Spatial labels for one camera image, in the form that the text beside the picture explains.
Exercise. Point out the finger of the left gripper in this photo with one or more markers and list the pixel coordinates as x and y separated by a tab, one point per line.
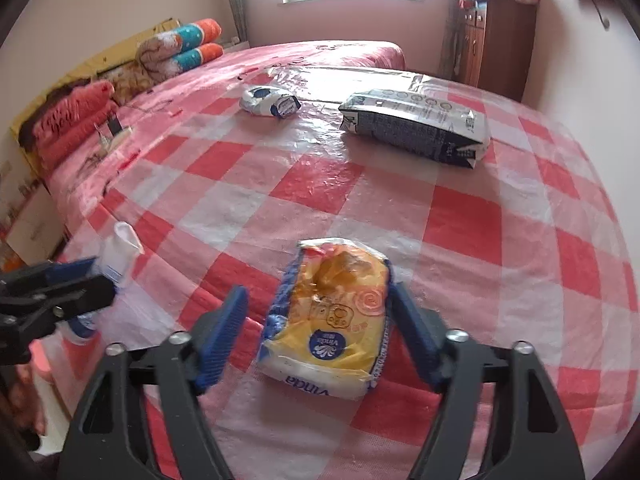
46	274
32	308

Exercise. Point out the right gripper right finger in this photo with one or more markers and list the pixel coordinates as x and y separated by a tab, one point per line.
529	435

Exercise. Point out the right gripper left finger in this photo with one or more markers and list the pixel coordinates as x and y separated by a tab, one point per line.
141	405

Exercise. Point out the white plastic bottle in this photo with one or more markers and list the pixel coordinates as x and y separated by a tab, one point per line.
117	257

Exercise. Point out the yellow vinda tissue pack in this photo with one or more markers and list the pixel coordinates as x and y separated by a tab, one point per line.
327	330

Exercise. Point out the blue white wrapper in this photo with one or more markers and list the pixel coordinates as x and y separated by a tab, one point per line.
269	101

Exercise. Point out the black silver foil bag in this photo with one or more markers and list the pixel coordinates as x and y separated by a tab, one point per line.
437	129

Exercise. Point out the person left hand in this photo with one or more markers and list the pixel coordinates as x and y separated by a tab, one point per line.
24	401

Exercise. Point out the cardboard box on floor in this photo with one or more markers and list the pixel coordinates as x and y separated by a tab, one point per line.
31	228

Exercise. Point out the white power strip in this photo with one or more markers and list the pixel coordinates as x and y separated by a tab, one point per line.
111	145

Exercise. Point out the floral pillow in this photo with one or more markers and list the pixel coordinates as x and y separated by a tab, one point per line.
129	80

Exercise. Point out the yellow headboard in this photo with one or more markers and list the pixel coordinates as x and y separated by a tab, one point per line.
121	53

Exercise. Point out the rolled colourful quilt lower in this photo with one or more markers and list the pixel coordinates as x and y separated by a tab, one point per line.
183	62

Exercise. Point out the rolled colourful quilt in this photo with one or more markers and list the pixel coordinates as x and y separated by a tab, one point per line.
186	37
183	62

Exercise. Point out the red white checkered tablecloth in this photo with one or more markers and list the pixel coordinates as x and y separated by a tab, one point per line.
525	246

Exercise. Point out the pink love you bedspread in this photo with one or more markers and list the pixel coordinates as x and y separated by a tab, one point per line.
152	113

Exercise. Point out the rolled colourful quilt upper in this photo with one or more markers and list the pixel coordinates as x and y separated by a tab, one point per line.
186	37

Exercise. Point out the right grey curtain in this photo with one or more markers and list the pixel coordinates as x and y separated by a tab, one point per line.
448	51

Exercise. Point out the wooden dresser cabinet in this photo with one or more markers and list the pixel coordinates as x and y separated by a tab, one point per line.
496	41

